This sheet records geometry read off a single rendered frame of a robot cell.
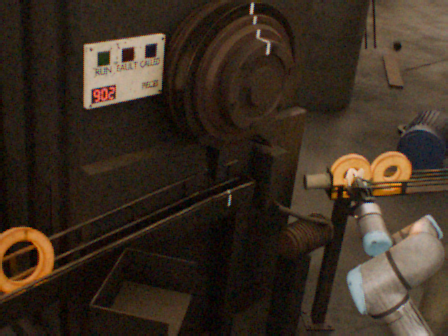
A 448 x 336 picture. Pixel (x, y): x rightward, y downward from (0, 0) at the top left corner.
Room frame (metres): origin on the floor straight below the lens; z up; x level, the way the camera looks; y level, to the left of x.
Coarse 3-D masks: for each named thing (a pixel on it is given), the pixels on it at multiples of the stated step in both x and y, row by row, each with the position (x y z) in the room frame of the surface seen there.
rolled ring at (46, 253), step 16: (0, 240) 1.40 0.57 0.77; (16, 240) 1.43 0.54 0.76; (32, 240) 1.45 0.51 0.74; (48, 240) 1.48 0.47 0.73; (0, 256) 1.39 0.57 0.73; (48, 256) 1.47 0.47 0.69; (0, 272) 1.37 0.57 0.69; (48, 272) 1.45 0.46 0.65; (0, 288) 1.35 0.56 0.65; (16, 288) 1.38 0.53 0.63
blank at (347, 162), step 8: (344, 160) 2.14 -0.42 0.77; (352, 160) 2.14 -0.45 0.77; (360, 160) 2.15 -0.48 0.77; (336, 168) 2.13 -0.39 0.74; (344, 168) 2.14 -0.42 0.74; (360, 168) 2.15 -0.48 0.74; (368, 168) 2.15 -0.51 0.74; (336, 176) 2.13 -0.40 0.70; (368, 176) 2.16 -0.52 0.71; (344, 192) 2.14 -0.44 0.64
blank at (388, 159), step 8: (392, 152) 2.19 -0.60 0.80; (376, 160) 2.18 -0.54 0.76; (384, 160) 2.17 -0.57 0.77; (392, 160) 2.17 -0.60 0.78; (400, 160) 2.18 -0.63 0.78; (376, 168) 2.16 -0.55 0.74; (384, 168) 2.17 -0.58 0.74; (400, 168) 2.18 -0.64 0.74; (408, 168) 2.19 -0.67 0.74; (376, 176) 2.16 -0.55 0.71; (392, 176) 2.20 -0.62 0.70; (400, 176) 2.18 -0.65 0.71; (408, 176) 2.19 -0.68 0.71; (384, 184) 2.17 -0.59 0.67; (392, 184) 2.18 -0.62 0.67
